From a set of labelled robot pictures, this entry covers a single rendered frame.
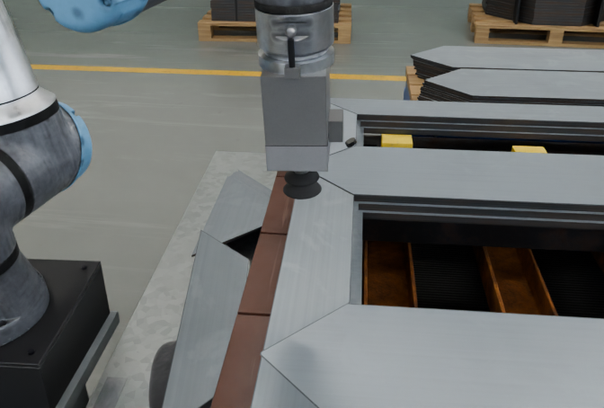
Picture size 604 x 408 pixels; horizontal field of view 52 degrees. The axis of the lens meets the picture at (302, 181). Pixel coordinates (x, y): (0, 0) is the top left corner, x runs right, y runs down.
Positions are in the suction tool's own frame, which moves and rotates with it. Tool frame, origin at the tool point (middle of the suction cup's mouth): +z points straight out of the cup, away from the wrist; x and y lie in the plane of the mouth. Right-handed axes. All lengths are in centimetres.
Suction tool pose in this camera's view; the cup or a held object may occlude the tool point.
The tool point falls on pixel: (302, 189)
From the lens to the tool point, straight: 70.0
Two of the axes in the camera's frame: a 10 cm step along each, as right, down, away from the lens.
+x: -10.0, -0.1, 0.9
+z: 0.4, 8.5, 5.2
